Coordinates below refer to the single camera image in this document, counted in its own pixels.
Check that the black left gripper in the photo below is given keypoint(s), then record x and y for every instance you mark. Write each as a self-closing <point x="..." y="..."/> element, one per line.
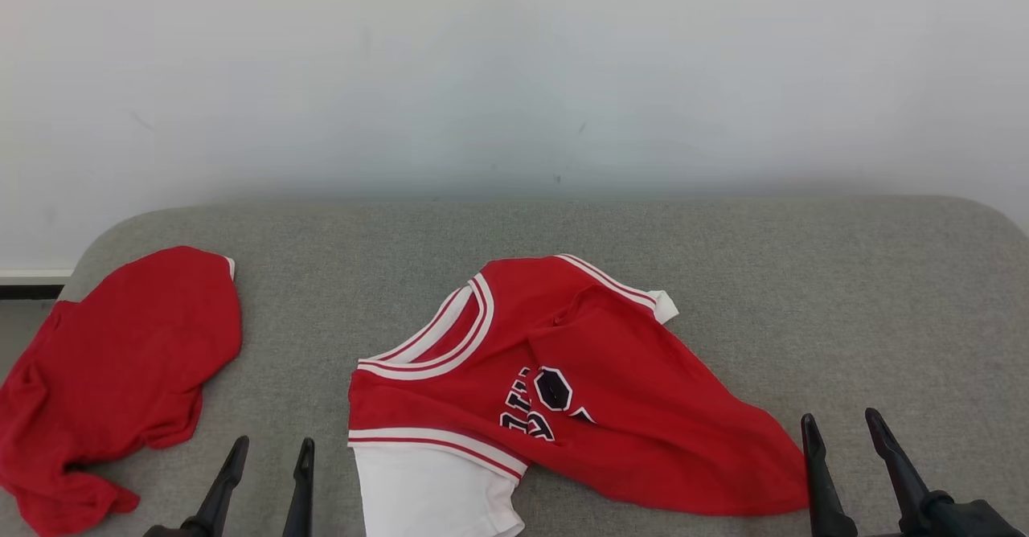
<point x="165" y="531"/>

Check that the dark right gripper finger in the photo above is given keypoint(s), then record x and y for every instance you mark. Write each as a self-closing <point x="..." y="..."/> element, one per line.
<point x="821" y="497"/>
<point x="900" y="473"/>

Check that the red shorts with white trim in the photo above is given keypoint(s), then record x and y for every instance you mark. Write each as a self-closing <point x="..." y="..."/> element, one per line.
<point x="120" y="360"/>

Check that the red white basketball jersey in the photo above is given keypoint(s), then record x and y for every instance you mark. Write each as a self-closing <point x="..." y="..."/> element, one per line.
<point x="643" y="408"/>

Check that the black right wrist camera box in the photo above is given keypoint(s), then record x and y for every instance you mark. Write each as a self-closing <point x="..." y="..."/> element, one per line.
<point x="965" y="521"/>

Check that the black white wall baseboard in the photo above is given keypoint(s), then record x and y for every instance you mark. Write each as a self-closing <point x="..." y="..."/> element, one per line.
<point x="32" y="284"/>

